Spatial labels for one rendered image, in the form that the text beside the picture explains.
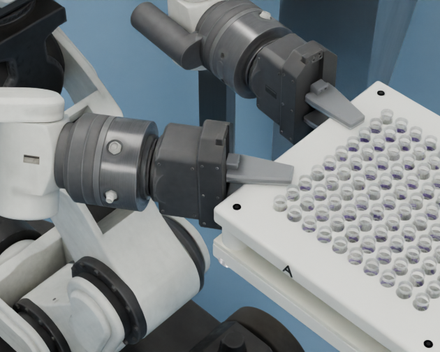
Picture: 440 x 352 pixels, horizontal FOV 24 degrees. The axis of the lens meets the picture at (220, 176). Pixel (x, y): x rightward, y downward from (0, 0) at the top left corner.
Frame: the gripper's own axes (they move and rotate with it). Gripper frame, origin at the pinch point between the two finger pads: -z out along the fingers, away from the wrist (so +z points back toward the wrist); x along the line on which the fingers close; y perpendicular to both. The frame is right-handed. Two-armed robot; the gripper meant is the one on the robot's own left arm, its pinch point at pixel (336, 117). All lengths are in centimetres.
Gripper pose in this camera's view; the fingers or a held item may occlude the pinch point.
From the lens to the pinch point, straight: 102.9
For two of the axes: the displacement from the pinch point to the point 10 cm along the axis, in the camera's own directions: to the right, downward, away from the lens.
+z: -6.2, -5.6, 5.5
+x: 0.2, 7.0, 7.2
